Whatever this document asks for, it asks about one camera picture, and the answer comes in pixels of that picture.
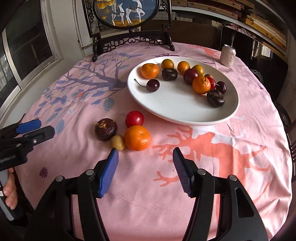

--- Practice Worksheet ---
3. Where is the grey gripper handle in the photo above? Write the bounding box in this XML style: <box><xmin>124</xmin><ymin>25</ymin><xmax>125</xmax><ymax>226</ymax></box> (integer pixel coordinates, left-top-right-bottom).
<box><xmin>0</xmin><ymin>170</ymin><xmax>16</xmax><ymax>221</ymax></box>

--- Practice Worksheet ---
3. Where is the large mandarin with stem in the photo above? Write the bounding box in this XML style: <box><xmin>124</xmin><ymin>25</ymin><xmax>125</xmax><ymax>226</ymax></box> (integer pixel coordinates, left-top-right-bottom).
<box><xmin>192</xmin><ymin>76</ymin><xmax>211</xmax><ymax>94</ymax></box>

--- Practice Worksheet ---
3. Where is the dark purple cherry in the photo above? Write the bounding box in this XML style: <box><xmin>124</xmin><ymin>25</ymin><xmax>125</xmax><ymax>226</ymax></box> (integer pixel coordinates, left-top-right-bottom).
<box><xmin>216</xmin><ymin>81</ymin><xmax>227</xmax><ymax>94</ymax></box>

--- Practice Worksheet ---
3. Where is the orange kumquat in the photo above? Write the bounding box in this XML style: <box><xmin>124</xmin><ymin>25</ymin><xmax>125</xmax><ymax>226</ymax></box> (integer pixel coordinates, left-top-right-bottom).
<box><xmin>177</xmin><ymin>61</ymin><xmax>190</xmax><ymax>75</ymax></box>
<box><xmin>192</xmin><ymin>65</ymin><xmax>204</xmax><ymax>76</ymax></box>

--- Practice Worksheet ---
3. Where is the large dark passion fruit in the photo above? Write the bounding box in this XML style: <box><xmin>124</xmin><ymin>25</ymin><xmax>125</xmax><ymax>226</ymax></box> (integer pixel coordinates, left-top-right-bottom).
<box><xmin>207</xmin><ymin>89</ymin><xmax>225</xmax><ymax>108</ymax></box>

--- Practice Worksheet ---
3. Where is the orange fruit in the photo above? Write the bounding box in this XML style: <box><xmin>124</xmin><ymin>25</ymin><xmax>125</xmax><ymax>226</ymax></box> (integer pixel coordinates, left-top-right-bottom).
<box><xmin>161</xmin><ymin>59</ymin><xmax>175</xmax><ymax>69</ymax></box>

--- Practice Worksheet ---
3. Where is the person's left hand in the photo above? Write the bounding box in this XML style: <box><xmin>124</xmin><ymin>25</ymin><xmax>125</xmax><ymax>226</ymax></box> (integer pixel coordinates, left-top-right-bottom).
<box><xmin>4</xmin><ymin>168</ymin><xmax>18</xmax><ymax>210</ymax></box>

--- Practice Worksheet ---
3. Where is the small tan longan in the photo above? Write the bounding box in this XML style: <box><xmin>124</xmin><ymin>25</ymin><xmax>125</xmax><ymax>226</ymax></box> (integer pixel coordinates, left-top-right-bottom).
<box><xmin>110</xmin><ymin>135</ymin><xmax>126</xmax><ymax>152</ymax></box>

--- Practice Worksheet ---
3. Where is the brown-marked passion fruit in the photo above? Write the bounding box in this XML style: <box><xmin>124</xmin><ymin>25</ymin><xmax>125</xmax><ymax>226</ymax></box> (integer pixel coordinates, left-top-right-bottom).
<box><xmin>94</xmin><ymin>118</ymin><xmax>117</xmax><ymax>141</ymax></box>

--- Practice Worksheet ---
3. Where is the small mandarin on table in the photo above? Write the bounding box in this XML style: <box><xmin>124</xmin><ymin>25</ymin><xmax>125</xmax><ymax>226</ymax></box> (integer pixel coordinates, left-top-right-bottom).
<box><xmin>124</xmin><ymin>125</ymin><xmax>152</xmax><ymax>151</ymax></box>

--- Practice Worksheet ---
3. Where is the red cherry tomato on table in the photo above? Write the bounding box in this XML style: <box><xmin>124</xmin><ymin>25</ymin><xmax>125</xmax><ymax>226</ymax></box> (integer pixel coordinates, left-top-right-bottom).
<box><xmin>125</xmin><ymin>110</ymin><xmax>144</xmax><ymax>128</ymax></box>

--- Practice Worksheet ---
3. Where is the white oval plate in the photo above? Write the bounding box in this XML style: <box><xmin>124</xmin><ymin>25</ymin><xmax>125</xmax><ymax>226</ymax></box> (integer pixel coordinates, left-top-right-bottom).
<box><xmin>127</xmin><ymin>56</ymin><xmax>239</xmax><ymax>126</ymax></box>

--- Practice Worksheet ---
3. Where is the red cherry tomato on plate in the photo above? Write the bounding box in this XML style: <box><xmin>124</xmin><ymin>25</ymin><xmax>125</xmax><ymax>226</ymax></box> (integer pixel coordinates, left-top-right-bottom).
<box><xmin>207</xmin><ymin>77</ymin><xmax>216</xmax><ymax>90</ymax></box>

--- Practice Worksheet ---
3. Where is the dark wooden chair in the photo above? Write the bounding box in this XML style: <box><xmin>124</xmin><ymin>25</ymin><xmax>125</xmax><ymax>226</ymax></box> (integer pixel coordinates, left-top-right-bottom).
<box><xmin>285</xmin><ymin>120</ymin><xmax>296</xmax><ymax>183</ymax></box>

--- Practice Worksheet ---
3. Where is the dark red plum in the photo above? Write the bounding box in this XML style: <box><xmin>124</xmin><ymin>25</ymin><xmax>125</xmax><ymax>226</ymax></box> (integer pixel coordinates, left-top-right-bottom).
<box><xmin>183</xmin><ymin>69</ymin><xmax>198</xmax><ymax>85</ymax></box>

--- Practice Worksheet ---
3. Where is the dark passion fruit on plate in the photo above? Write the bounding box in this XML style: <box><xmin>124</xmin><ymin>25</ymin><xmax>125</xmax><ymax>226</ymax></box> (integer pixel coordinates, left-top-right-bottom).
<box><xmin>162</xmin><ymin>68</ymin><xmax>178</xmax><ymax>81</ymax></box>

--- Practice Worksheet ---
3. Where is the mandarin on plate left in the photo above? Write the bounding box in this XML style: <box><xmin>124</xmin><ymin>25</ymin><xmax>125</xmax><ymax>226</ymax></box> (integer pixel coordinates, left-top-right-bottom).
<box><xmin>140</xmin><ymin>63</ymin><xmax>159</xmax><ymax>79</ymax></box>

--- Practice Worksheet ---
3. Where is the white beverage can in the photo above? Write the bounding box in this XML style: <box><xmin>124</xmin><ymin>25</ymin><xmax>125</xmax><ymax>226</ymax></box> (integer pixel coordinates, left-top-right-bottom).
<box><xmin>220</xmin><ymin>44</ymin><xmax>236</xmax><ymax>67</ymax></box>

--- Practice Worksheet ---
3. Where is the round deer painting screen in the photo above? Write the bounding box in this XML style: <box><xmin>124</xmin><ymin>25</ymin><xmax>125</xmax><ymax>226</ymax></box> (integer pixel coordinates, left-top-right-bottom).
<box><xmin>82</xmin><ymin>0</ymin><xmax>175</xmax><ymax>62</ymax></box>

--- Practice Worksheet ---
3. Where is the window frame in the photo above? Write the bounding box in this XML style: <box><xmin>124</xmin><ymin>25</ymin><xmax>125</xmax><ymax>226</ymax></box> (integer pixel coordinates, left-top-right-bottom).
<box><xmin>1</xmin><ymin>1</ymin><xmax>60</xmax><ymax>115</ymax></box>

